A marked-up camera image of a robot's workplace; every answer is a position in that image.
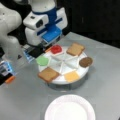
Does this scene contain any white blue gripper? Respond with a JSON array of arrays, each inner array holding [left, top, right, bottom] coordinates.
[[23, 8, 67, 46]]

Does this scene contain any brown toast slice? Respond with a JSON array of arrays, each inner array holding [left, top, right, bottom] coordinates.
[[38, 67, 59, 83], [66, 43, 85, 56]]

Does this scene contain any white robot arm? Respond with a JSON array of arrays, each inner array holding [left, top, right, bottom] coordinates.
[[23, 0, 68, 46]]

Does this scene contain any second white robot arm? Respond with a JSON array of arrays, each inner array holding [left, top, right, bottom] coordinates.
[[0, 3, 67, 69]]

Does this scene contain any red tomato slice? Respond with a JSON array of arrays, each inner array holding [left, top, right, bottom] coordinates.
[[50, 45, 62, 54]]

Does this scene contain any green lettuce leaf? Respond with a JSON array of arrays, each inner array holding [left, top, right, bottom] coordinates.
[[36, 56, 49, 66]]

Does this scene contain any white sectioned round tray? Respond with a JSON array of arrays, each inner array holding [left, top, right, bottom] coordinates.
[[37, 46, 89, 85]]

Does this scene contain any brown meat patty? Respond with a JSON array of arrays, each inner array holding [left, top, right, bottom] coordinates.
[[79, 57, 93, 68]]

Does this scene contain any yellow cheese slice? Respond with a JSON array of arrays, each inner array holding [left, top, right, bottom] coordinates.
[[64, 71, 79, 82]]

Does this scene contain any orange block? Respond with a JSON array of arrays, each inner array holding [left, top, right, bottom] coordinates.
[[5, 76, 15, 84]]

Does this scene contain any white paper plate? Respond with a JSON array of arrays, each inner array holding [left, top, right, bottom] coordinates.
[[44, 95, 96, 120]]

